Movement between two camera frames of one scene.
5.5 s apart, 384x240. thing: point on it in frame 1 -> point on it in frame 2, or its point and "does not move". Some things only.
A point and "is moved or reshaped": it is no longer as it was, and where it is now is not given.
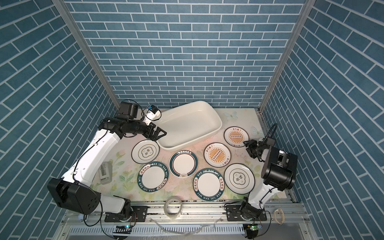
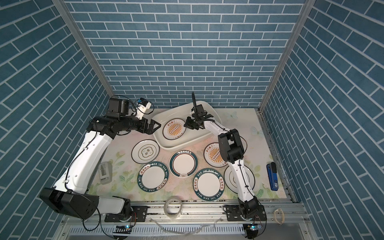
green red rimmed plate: (183, 164) does not move
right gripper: (252, 144) -> (187, 123)
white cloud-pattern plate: (239, 178) does not move
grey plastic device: (105, 172) does not move
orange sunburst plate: (234, 136) is moved or reshaped
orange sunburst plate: (217, 155) does not move
